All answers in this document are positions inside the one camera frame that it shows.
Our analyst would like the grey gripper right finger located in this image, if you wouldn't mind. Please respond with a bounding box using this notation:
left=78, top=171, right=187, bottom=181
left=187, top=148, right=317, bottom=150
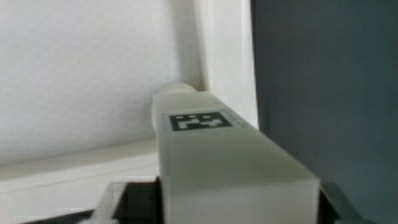
left=317, top=182, right=356, bottom=224

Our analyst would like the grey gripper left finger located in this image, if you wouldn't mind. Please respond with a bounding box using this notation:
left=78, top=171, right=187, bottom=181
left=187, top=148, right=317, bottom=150
left=87, top=177, right=164, bottom=224

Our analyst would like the white desk leg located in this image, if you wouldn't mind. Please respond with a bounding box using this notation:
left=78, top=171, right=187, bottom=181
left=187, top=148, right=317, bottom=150
left=151, top=83, right=320, bottom=224

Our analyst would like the white desk top tray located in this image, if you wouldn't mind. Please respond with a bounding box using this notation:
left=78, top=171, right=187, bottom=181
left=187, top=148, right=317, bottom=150
left=0, top=0, right=258, bottom=224

